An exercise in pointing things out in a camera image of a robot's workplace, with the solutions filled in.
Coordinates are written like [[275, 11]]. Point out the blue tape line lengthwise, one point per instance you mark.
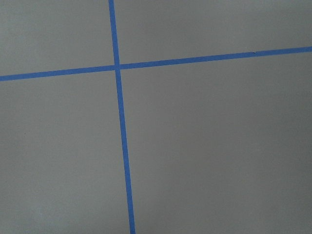
[[122, 122]]

